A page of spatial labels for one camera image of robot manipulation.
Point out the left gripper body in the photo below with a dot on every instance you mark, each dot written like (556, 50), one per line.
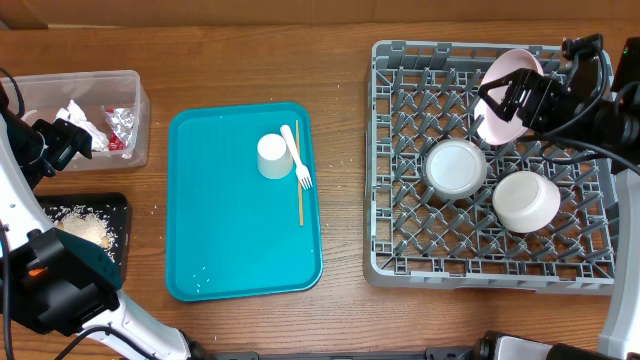
(42, 145)

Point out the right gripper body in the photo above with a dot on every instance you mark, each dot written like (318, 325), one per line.
(547, 112)

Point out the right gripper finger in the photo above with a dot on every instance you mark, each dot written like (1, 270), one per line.
(515, 78)
(505, 109)

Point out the white round plate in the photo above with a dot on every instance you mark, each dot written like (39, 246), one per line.
(492, 129)

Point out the white napkin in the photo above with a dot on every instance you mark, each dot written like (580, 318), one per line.
(75, 115)

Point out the red sauce packet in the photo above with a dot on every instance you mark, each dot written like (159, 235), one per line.
(115, 143)

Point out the grey bowl with rice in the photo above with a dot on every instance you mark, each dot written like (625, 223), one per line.
(455, 169)

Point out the aluminium foil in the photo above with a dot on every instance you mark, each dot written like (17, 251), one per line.
(121, 121)

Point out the white bowl with peanuts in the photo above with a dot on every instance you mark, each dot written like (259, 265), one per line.
(525, 201)

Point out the orange carrot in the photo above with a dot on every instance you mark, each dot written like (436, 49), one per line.
(36, 272)

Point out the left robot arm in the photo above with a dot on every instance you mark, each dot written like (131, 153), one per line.
(52, 280)

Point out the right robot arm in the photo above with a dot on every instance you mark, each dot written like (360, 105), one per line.
(619, 338)

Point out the grey dishwasher rack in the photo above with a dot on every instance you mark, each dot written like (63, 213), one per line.
(420, 93)

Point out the food waste pile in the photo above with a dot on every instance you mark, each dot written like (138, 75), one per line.
(86, 222)

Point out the clear plastic bin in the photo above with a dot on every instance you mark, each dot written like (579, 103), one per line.
(45, 94)

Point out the black plastic bin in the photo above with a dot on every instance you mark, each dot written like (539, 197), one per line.
(114, 204)

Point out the teal plastic tray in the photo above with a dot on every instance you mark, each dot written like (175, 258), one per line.
(230, 231)

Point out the wooden chopstick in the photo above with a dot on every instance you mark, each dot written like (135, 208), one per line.
(300, 189)

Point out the white plastic fork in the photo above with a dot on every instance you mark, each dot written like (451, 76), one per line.
(301, 170)

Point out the white paper cup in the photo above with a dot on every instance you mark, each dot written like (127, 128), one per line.
(274, 159)

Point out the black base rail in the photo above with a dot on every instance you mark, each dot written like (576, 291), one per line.
(435, 353)

